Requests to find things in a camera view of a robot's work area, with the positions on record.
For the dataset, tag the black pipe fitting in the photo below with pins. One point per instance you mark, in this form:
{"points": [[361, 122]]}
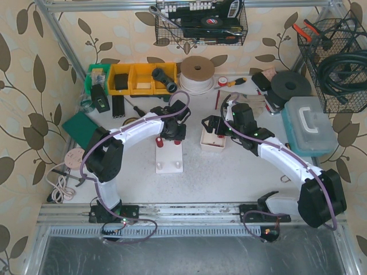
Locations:
{"points": [[159, 75]]}

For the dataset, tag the yellow storage bin row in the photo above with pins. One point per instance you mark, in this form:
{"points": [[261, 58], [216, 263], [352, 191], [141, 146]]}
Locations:
{"points": [[136, 79]]}

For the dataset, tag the black green meter device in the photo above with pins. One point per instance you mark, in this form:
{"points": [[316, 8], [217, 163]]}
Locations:
{"points": [[99, 98]]}

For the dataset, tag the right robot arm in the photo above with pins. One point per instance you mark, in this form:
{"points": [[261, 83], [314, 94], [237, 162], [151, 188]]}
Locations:
{"points": [[320, 198]]}

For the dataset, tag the black sanding block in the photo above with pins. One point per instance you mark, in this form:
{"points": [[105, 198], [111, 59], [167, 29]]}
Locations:
{"points": [[261, 81]]}

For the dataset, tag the small red spring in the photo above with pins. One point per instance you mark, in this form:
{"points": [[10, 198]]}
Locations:
{"points": [[159, 142]]}

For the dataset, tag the brass padlock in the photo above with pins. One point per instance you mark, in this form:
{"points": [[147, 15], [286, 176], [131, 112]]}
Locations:
{"points": [[285, 179]]}

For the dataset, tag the red white tape roll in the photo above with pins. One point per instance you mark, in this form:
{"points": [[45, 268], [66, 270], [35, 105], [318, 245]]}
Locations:
{"points": [[222, 81]]}

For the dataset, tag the black disc spool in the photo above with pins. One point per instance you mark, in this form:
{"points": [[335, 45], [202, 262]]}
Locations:
{"points": [[288, 84]]}

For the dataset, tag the orange handled pliers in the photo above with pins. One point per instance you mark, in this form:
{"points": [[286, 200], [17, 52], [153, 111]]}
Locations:
{"points": [[309, 26]]}

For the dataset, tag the white spring tray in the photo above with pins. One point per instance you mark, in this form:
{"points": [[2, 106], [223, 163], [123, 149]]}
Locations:
{"points": [[210, 142]]}

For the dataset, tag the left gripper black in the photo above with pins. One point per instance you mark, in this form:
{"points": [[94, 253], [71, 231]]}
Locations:
{"points": [[173, 134]]}

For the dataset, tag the white cable spool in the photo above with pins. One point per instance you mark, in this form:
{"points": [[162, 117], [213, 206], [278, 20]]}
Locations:
{"points": [[197, 75]]}

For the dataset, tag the aluminium front rail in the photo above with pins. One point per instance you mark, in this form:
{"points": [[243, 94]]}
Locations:
{"points": [[161, 220]]}

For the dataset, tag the right wire basket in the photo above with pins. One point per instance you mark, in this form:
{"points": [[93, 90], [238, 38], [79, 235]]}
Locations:
{"points": [[337, 64]]}

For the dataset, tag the pink sanding disc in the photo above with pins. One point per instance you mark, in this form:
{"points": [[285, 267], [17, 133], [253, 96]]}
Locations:
{"points": [[73, 158]]}

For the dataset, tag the glass jar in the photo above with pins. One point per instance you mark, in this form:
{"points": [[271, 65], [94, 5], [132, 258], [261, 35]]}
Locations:
{"points": [[86, 105]]}

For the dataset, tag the wire basket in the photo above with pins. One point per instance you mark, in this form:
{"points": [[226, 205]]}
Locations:
{"points": [[202, 23], [337, 64]]}

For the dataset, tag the green notebook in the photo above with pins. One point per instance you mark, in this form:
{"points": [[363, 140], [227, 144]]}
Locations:
{"points": [[80, 128]]}

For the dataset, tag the brown tape roll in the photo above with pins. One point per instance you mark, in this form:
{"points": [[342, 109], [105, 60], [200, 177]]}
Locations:
{"points": [[129, 120]]}

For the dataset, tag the teal clear toolbox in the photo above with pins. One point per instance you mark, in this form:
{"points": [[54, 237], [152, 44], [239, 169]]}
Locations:
{"points": [[308, 129]]}

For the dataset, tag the silver wrench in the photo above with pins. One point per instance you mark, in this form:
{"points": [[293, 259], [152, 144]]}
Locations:
{"points": [[155, 11]]}

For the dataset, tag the beige work glove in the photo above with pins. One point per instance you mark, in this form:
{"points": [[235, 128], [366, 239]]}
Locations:
{"points": [[256, 102]]}

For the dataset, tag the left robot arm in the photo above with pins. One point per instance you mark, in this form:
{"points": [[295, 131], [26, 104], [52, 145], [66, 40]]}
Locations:
{"points": [[103, 157]]}

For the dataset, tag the white peg fixture plate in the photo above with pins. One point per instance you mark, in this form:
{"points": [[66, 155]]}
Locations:
{"points": [[169, 158]]}

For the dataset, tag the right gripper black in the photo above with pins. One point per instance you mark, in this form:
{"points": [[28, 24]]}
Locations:
{"points": [[217, 125]]}

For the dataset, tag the green storage bin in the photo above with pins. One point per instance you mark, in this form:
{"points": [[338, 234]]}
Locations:
{"points": [[96, 74]]}

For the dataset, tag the yellow black screwdriver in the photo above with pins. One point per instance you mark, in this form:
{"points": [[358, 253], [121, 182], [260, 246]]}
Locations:
{"points": [[238, 81]]}

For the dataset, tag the small claw hammer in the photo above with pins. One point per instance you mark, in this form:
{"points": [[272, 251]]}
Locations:
{"points": [[80, 180]]}

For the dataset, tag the yellow handled screwdriver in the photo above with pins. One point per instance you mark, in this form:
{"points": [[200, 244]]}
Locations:
{"points": [[140, 112]]}

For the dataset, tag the black aluminium extrusion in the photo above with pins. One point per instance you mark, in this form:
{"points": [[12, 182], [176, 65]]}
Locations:
{"points": [[118, 109]]}

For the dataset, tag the top wire basket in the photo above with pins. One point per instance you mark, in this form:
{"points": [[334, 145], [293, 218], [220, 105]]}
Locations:
{"points": [[202, 23]]}

